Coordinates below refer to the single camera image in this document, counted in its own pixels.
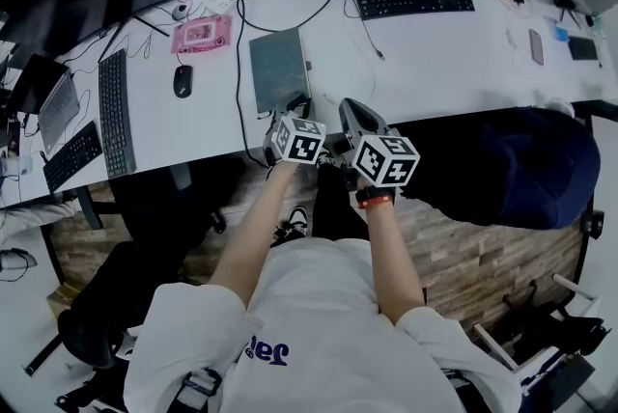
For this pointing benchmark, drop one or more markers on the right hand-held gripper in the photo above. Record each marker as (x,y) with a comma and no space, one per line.
(386,160)

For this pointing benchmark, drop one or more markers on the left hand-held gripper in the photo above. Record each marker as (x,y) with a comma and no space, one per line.
(301,145)

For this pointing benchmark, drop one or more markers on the notebook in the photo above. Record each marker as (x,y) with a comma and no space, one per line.
(280,71)

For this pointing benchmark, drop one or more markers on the person's right forearm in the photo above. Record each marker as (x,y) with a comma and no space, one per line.
(391,261)

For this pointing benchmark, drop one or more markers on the person's left forearm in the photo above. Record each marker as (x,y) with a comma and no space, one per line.
(251,242)

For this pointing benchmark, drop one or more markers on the black and white sneaker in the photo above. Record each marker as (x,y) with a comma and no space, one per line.
(298,220)
(326,157)

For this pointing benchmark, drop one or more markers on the red wristband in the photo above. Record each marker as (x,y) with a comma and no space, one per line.
(374,202)

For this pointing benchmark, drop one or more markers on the person's black trousers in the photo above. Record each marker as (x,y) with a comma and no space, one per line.
(335,208)

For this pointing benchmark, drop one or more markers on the black computer mouse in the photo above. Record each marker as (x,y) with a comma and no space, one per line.
(182,81)

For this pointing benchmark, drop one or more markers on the pink wipes packet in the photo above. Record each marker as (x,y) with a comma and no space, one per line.
(202,35)

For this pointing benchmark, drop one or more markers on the white round puck device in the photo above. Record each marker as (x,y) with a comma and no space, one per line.
(179,10)

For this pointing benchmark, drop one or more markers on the long black keyboard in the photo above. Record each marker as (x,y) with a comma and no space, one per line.
(116,114)

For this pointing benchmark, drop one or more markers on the grey smartphone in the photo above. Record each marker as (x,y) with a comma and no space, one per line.
(536,46)

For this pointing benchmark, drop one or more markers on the navy jacket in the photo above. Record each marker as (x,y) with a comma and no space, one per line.
(545,170)

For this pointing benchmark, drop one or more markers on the small blue item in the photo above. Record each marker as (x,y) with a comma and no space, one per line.
(561,35)

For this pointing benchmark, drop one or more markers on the white sweatshirt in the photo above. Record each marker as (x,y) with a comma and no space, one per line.
(318,338)

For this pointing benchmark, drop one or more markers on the small black keyboard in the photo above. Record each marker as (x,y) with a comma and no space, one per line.
(72,157)

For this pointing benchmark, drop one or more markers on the black flat pad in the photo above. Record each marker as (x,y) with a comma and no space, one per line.
(582,48)

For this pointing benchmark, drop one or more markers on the grey laptop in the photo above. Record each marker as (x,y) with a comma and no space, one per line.
(53,107)

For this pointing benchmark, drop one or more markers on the black office chair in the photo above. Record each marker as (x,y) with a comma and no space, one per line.
(120,281)

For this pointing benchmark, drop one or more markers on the white metal table frame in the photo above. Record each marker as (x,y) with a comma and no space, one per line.
(492,343)

